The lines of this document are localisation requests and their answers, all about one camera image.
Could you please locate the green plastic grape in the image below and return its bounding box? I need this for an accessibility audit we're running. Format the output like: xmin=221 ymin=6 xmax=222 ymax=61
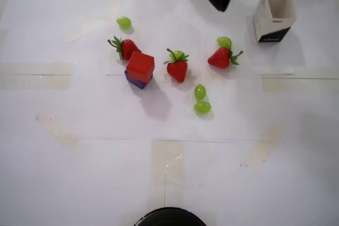
xmin=193 ymin=101 xmax=212 ymax=114
xmin=216 ymin=37 xmax=233 ymax=49
xmin=194 ymin=84 xmax=207 ymax=100
xmin=169 ymin=50 xmax=186 ymax=60
xmin=116 ymin=16 xmax=132 ymax=30

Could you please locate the red plastic strawberry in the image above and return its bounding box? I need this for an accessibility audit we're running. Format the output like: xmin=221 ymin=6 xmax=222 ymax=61
xmin=207 ymin=43 xmax=244 ymax=70
xmin=107 ymin=35 xmax=142 ymax=62
xmin=163 ymin=48 xmax=190 ymax=84

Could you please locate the yellowed tape strip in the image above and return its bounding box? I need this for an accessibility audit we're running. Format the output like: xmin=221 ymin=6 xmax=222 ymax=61
xmin=151 ymin=140 xmax=185 ymax=203
xmin=241 ymin=123 xmax=284 ymax=167
xmin=261 ymin=74 xmax=339 ymax=94
xmin=0 ymin=62 xmax=74 ymax=91

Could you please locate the white paper sheet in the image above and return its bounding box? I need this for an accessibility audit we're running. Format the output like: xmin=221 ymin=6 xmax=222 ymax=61
xmin=76 ymin=74 xmax=267 ymax=142
xmin=105 ymin=0 xmax=295 ymax=76

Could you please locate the black round base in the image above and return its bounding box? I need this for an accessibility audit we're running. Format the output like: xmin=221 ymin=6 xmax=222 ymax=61
xmin=134 ymin=206 xmax=208 ymax=226

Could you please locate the purple wooden cube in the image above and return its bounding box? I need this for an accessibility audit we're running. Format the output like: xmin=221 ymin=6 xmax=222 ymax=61
xmin=124 ymin=69 xmax=154 ymax=91

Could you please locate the white and black cardboard box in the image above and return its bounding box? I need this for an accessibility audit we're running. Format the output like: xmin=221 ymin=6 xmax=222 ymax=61
xmin=252 ymin=0 xmax=298 ymax=43

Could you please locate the red wooden cube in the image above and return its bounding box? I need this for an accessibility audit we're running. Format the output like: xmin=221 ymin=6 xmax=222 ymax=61
xmin=126 ymin=51 xmax=155 ymax=83

